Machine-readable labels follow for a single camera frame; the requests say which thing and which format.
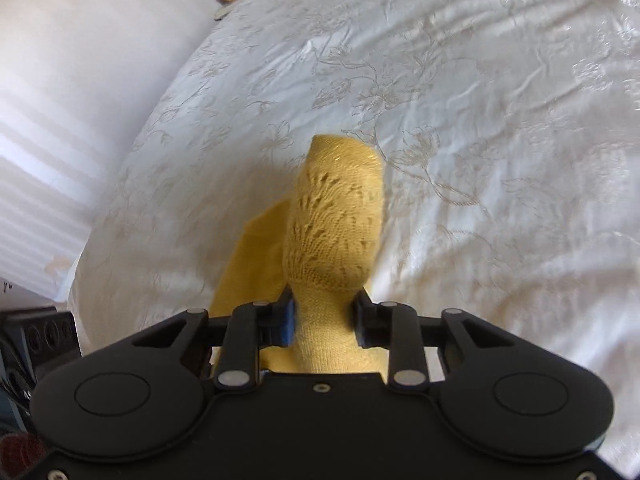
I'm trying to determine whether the white embroidered bedspread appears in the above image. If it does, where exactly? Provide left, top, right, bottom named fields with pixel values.
left=67, top=0, right=640, bottom=466

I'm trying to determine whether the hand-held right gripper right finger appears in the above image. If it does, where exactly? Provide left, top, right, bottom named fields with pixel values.
left=352, top=290, right=516, bottom=393

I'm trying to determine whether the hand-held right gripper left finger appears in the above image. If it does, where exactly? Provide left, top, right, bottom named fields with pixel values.
left=132, top=285, right=297, bottom=393

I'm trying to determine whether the yellow knit sweater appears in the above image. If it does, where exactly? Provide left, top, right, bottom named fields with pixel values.
left=210, top=134, right=389, bottom=376

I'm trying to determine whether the dark red cloth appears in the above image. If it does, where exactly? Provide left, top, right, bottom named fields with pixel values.
left=0, top=432, right=48, bottom=477

